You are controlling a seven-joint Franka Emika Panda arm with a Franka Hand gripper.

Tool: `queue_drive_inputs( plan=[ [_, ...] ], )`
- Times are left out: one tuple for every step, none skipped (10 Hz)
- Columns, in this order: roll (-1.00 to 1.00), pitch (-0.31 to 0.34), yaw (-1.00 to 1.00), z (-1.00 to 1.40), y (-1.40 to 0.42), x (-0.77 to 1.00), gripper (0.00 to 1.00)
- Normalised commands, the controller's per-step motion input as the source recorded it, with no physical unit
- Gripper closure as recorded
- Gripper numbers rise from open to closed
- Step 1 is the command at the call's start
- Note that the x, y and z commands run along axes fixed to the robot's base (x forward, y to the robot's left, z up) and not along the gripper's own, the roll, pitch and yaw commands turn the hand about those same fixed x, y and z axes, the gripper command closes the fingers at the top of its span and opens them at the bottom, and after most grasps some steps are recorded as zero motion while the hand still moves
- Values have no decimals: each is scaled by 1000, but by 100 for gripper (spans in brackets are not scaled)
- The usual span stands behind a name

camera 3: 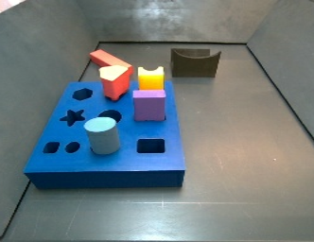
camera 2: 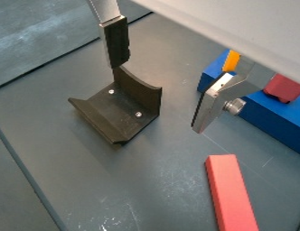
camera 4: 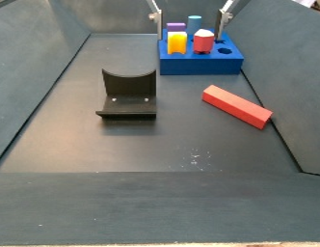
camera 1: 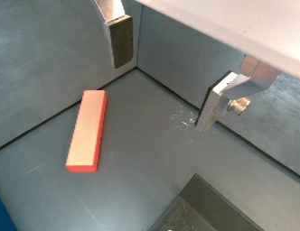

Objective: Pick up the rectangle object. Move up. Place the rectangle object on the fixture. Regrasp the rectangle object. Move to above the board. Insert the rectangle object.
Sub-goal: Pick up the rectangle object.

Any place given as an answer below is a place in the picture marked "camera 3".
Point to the red pentagon block white top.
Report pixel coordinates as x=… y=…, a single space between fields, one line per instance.
x=115 y=79

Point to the light blue cylinder block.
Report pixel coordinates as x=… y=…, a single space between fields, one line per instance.
x=103 y=134

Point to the long red rectangular block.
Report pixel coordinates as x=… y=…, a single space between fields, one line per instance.
x=106 y=59

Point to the blue shape sorter board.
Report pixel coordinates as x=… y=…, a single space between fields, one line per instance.
x=150 y=160

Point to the black curved fixture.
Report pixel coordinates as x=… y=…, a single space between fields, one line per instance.
x=194 y=63

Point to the yellow orange notched block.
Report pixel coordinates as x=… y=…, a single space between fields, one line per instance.
x=152 y=79

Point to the purple rectangular block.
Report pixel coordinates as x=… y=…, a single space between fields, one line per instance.
x=150 y=105

